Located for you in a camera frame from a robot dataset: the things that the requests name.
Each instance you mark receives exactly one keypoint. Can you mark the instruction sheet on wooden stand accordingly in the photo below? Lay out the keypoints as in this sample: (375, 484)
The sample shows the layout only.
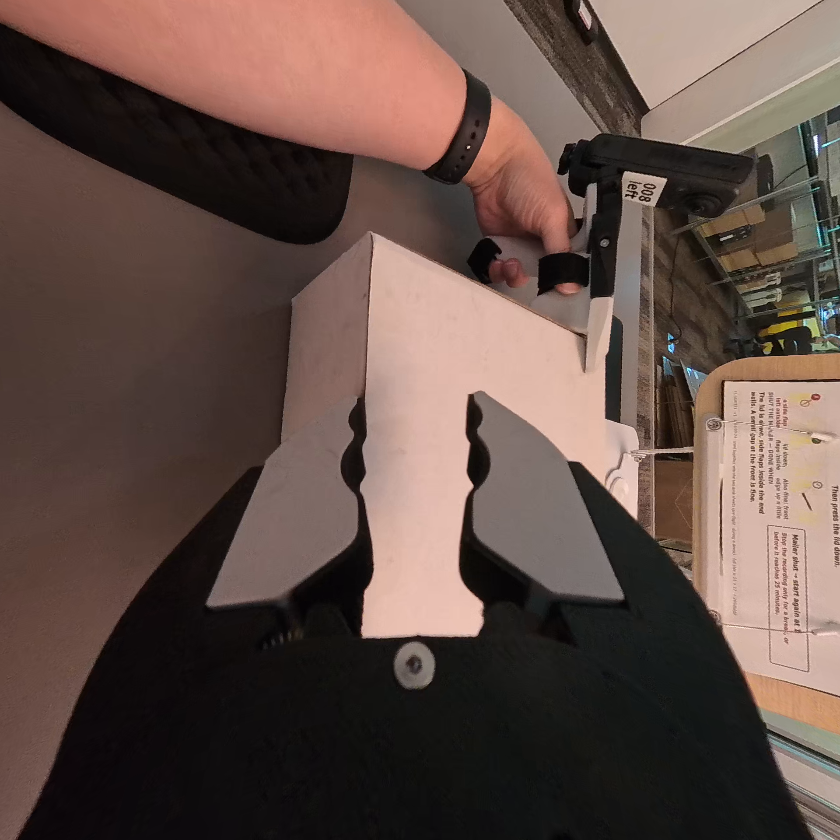
(709, 499)

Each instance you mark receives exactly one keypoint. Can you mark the white cardboard mailer box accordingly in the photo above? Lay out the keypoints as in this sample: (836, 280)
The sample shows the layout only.
(426, 367)

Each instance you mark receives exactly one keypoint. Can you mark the person's left forearm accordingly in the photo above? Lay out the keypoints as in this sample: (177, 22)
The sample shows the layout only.
(262, 72)

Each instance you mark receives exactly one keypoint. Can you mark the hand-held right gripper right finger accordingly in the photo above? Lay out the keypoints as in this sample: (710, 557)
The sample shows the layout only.
(538, 525)

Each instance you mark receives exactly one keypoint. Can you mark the printed instruction sheet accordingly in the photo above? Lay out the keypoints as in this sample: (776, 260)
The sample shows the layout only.
(787, 525)

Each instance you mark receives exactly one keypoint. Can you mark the cluttered background shelving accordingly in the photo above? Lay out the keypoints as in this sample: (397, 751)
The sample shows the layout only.
(768, 249)

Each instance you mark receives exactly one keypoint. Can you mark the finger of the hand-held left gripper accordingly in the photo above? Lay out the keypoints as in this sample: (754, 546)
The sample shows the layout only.
(598, 334)

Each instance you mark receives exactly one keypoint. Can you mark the black wristband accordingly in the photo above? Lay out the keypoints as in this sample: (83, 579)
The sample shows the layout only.
(467, 131)

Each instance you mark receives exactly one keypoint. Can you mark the person's left hand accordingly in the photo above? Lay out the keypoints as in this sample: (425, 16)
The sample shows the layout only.
(525, 197)

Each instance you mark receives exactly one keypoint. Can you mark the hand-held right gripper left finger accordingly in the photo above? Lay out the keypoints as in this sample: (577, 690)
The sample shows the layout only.
(289, 531)

